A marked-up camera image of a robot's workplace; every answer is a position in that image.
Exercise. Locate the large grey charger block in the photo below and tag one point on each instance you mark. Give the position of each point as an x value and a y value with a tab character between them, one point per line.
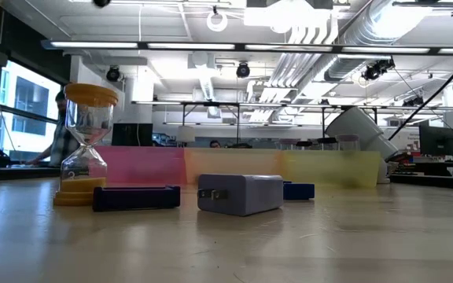
242	194

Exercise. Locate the blue digital clock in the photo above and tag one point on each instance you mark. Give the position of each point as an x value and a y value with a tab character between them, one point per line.
299	191

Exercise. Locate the black monitor on arm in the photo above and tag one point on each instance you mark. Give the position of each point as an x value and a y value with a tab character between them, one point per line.
437	140

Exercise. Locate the orange hourglass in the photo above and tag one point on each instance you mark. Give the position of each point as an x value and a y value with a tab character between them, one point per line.
90	94

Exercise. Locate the long ceiling light bar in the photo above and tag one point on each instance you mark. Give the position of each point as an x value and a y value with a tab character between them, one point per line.
191	46

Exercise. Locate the large window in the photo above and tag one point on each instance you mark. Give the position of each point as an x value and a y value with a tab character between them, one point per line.
30	98

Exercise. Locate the black computer monitor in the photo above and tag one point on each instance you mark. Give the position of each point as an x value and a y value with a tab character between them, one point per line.
132	135

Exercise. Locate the person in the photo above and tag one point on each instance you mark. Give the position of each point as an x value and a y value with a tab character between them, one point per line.
55	149
215	144

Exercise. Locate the white lampshade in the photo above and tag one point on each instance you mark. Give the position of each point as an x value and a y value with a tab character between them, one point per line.
186	133

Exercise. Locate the pink plastic tray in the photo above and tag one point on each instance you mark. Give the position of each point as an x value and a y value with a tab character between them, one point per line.
124	161

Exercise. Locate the black window counter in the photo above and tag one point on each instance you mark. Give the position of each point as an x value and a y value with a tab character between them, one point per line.
14	173

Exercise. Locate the orange plastic tray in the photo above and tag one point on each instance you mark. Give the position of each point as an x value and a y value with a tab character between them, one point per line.
218	161

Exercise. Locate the dark purple digital clock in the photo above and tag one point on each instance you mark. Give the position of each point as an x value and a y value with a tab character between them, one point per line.
136	198

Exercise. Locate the yellow plastic tray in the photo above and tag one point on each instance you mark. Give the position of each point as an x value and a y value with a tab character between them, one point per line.
328	169

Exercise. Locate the black ceiling spotlight cluster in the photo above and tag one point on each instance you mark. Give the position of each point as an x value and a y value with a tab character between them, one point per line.
376	68

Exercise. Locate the black background table frame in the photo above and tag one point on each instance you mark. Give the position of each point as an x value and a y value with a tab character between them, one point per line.
211	104

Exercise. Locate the silver air duct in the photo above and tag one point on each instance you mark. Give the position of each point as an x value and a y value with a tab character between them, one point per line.
364	35

